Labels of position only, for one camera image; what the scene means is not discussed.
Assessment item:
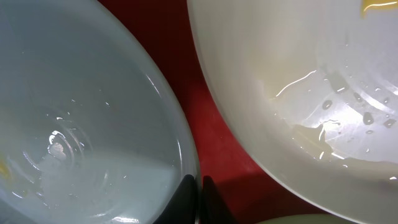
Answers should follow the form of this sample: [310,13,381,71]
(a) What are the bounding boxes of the white plate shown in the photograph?
[188,0,397,223]

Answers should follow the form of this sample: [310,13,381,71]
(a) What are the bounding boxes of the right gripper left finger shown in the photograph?
[154,174,198,224]

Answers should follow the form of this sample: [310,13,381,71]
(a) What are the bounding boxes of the light blue plate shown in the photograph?
[1,1,200,223]

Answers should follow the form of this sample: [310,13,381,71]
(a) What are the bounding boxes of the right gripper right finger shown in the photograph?
[200,175,237,224]

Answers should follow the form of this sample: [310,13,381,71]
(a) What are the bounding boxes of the red plastic tray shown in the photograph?
[98,0,330,224]

